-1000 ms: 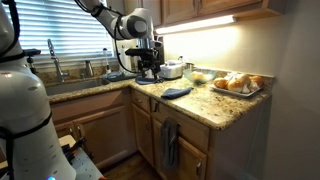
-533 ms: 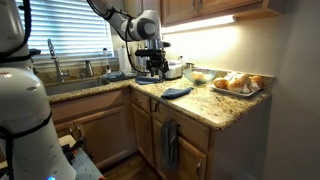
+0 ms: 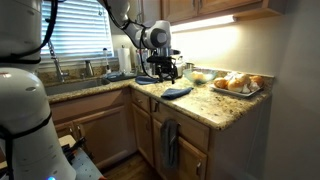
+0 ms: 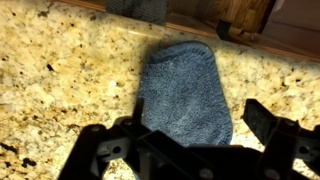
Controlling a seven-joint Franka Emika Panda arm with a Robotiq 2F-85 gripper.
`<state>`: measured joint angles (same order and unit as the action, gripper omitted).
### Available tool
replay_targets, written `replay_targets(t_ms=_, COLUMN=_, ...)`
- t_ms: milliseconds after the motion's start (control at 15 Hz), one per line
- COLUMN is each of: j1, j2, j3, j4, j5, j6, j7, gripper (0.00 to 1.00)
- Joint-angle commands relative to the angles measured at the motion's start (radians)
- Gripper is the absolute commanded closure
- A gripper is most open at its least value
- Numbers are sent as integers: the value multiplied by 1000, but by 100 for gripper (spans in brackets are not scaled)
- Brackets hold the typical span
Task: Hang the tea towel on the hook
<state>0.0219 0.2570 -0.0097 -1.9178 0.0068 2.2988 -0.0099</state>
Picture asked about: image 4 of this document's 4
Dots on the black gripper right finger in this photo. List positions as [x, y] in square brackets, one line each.
[283, 146]

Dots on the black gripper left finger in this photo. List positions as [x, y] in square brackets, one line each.
[87, 150]

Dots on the blue tea towel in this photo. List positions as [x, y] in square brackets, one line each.
[185, 96]

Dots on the wide wooden drawer front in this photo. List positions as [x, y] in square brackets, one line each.
[186, 25]

